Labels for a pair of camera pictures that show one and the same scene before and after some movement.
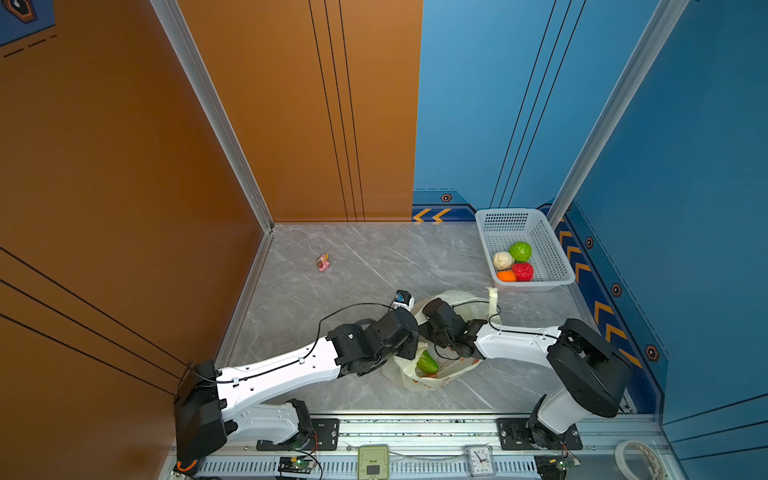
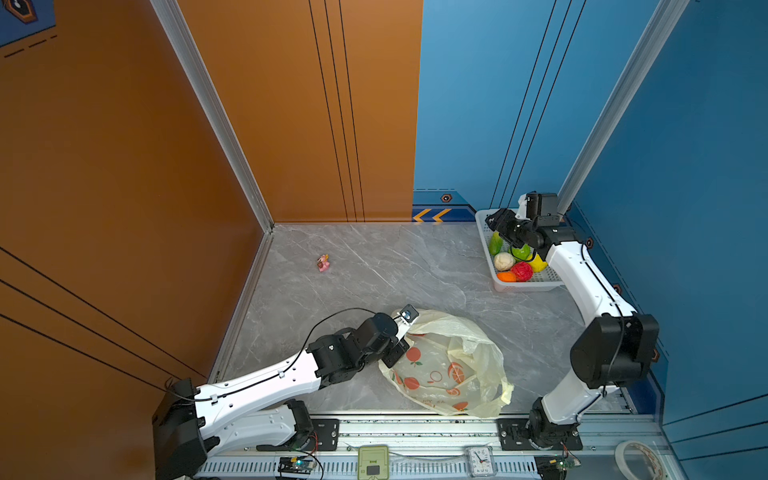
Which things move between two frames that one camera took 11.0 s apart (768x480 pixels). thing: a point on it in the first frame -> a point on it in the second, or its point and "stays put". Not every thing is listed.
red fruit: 523,271 stays put
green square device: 373,462 stays put
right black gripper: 422,326 -> 501,218
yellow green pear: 427,363 -> 496,243
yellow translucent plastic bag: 404,373 -> 450,367
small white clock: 481,462 stays put
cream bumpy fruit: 503,260 stays put
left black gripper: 411,349 stays put
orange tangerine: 507,276 stays put
